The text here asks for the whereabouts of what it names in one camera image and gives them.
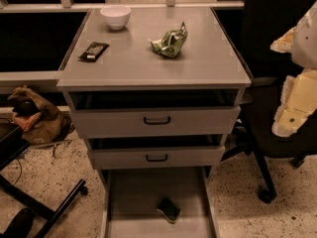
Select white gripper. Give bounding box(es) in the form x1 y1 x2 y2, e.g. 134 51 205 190
270 1 317 137

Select green and yellow sponge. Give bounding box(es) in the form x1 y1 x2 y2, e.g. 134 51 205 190
157 197 181 224

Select top grey drawer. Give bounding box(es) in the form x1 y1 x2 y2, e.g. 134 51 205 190
69 91 240 139

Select grey drawer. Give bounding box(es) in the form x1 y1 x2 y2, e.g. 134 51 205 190
69 91 240 139
100 168 220 238
85 135 225 170

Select middle grey drawer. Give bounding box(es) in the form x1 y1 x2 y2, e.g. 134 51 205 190
85 135 225 170

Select grey drawer cabinet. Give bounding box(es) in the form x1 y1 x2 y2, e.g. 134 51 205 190
55 6 253 188

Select bottom grey drawer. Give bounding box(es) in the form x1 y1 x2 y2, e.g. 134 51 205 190
100 168 220 238

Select black office chair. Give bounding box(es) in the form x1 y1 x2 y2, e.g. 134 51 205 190
216 0 317 203

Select crumpled green chip bag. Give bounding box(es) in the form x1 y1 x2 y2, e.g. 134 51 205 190
150 23 188 59

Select white ceramic bowl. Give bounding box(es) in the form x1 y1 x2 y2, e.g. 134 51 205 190
100 5 131 30

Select black snack bar wrapper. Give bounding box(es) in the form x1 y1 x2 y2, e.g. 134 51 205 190
79 42 109 62

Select brown cloth bag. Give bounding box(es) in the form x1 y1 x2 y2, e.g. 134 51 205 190
8 86 72 145

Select black chair base left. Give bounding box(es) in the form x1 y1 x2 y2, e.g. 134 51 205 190
0 125 89 238

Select black drawer handle middle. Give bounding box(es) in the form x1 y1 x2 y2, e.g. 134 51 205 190
146 154 168 163

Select black drawer handle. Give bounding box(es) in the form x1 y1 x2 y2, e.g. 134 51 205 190
143 116 171 126
146 154 168 163

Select black drawer handle top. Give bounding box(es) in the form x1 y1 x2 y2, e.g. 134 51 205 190
143 116 171 126

